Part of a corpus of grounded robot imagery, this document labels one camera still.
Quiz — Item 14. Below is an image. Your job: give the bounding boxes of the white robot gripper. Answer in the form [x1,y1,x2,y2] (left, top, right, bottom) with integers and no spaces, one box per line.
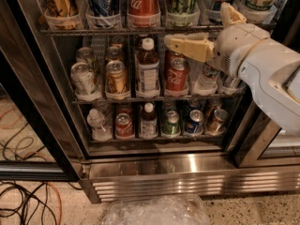
[164,2,270,78]

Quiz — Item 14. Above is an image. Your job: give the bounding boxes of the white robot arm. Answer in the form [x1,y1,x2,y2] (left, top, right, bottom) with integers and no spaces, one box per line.
[164,3,300,136]

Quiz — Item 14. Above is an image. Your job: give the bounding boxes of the red Coca-Cola rear can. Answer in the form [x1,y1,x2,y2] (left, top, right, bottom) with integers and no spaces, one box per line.
[165,50,184,67]

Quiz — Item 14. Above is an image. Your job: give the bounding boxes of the red Coca-Cola front can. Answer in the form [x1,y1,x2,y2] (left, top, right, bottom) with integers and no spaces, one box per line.
[166,57,189,91]

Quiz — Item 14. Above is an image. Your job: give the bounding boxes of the silver striped front can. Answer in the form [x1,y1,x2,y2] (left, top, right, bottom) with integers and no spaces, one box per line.
[223,76,241,88]

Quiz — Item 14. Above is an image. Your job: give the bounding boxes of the brown tea bottle middle shelf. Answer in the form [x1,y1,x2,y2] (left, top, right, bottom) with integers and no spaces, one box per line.
[137,37,159,93]

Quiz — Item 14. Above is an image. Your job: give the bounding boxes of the brown tea bottle shelf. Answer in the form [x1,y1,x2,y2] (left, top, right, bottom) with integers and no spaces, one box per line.
[137,37,159,93]
[140,102,158,139]

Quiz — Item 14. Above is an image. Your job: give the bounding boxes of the red Coca-Cola tall can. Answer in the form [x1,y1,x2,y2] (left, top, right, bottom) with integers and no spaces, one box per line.
[128,0,158,27]

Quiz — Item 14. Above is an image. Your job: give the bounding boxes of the gold can bottom shelf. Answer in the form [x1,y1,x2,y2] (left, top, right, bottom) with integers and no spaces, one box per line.
[206,109,228,135]

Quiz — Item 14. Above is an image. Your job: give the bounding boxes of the blue can bottom shelf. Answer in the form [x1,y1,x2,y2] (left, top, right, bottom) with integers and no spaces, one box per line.
[185,110,203,135]

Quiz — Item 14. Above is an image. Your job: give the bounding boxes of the gold rear can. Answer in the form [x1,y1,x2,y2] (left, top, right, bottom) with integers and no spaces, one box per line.
[109,36,126,49]

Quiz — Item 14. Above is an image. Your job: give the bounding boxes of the gold middle can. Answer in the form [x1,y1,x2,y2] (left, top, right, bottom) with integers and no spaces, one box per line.
[105,46,125,62]

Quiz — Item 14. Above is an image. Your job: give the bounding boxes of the green can bottom shelf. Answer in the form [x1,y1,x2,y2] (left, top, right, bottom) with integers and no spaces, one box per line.
[162,111,180,136]

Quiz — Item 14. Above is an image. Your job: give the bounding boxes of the gold front can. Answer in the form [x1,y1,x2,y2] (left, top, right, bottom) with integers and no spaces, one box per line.
[106,60,128,94]

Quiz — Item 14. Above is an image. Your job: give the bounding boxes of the blue white tall can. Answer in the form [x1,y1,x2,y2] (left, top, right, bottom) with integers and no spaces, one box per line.
[84,0,122,19]

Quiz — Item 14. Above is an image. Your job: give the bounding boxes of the brown tea bottle bottom shelf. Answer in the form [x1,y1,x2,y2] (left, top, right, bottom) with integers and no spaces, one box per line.
[140,102,158,139]

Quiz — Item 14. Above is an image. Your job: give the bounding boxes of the glass fridge door right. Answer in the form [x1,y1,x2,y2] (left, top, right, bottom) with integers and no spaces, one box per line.
[233,102,300,168]

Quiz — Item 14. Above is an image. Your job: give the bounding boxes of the glass fridge door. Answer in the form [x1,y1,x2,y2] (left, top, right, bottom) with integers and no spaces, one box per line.
[233,102,300,168]
[0,53,77,182]

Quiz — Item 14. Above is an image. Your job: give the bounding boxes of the stainless steel fridge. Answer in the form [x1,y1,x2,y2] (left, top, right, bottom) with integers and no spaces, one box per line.
[0,0,300,203]

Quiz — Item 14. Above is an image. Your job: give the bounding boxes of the silver rear can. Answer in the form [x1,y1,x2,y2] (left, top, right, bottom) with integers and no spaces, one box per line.
[76,47,97,70]

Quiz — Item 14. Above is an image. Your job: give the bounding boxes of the red can bottom shelf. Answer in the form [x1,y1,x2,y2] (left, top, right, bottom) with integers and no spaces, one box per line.
[115,112,134,139]

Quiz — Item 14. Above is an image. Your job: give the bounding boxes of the clear water bottle bottom shelf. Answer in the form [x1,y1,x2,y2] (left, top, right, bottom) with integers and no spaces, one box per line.
[87,109,112,142]

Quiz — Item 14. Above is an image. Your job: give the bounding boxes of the glass fridge door left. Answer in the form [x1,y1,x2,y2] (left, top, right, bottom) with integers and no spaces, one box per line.
[0,53,77,182]

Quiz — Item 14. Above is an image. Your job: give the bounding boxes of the clear water bottle front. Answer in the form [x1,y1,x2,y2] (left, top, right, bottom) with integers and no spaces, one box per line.
[198,63,219,89]

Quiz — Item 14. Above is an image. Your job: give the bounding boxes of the clear plastic bag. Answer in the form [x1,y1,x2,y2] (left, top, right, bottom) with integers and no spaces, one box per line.
[100,195,210,225]

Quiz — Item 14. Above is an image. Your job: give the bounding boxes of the top wire shelf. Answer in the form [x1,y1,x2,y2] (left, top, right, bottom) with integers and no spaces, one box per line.
[39,22,278,38]

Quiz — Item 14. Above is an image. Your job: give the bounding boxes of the wire shelf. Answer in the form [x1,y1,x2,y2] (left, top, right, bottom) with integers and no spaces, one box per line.
[71,91,245,105]
[39,22,278,38]

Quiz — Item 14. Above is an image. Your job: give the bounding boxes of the middle wire shelf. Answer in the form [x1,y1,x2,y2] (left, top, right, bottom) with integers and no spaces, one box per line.
[71,91,245,105]

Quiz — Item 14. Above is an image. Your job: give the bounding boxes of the orange cable on floor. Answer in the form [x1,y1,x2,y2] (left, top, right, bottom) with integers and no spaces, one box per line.
[0,108,63,225]

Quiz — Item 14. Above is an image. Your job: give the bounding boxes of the black cables on floor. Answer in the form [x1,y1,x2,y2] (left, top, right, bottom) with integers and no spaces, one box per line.
[0,122,83,225]

